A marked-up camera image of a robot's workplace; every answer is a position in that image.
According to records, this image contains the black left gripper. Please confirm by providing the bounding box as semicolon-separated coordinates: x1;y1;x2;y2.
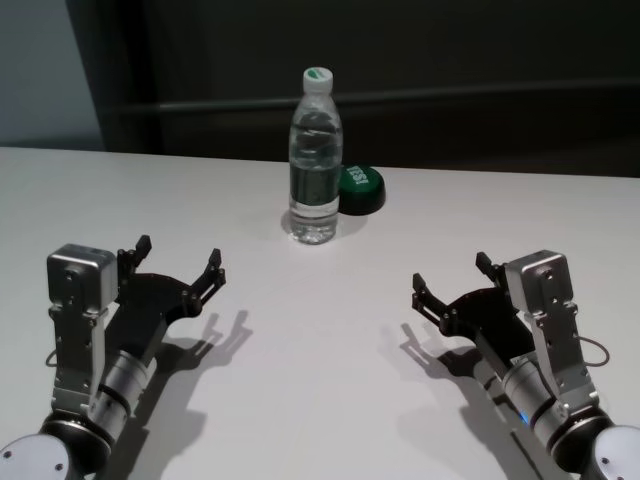
105;234;226;370

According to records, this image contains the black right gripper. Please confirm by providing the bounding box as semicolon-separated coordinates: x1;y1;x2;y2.
410;251;537;370

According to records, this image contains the clear water bottle green label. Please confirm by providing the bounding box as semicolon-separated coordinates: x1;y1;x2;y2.
288;66;347;246

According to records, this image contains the green black push button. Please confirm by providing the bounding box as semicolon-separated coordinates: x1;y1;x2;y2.
338;163;388;217

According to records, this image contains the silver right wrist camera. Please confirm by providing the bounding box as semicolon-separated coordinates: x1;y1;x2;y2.
503;248;601;412

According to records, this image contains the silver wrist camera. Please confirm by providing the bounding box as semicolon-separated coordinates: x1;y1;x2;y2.
503;248;601;412
46;243;119;416

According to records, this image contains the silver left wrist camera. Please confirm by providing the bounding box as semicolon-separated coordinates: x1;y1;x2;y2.
46;243;119;416

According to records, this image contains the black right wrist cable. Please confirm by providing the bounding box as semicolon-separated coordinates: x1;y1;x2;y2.
578;336;610;368

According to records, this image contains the grey horizontal rail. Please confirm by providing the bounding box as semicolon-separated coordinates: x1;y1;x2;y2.
99;96;640;116

